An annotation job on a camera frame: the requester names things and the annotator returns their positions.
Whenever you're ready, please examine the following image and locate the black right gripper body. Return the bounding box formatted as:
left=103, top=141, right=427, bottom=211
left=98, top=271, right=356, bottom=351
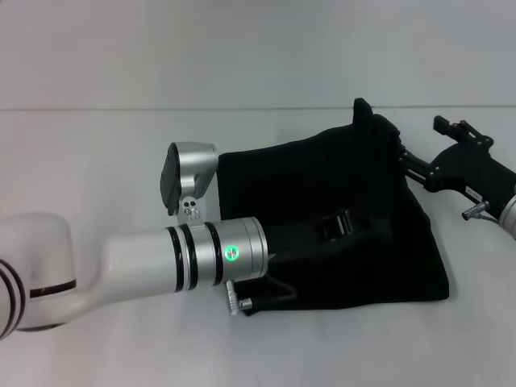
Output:
left=426, top=139, right=516, bottom=206

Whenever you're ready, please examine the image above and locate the dark left arm cable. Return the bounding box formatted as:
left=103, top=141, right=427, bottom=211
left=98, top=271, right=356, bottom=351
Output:
left=237, top=257, right=298, bottom=311

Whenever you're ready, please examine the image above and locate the black shirt with FREE print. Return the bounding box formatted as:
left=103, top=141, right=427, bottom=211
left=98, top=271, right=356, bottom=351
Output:
left=217, top=98, right=452, bottom=318

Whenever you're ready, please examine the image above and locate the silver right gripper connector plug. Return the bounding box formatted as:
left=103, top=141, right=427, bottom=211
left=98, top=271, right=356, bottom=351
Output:
left=461, top=200, right=491, bottom=221

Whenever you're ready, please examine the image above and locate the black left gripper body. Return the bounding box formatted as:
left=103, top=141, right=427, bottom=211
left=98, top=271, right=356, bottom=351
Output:
left=261, top=209, right=358, bottom=268

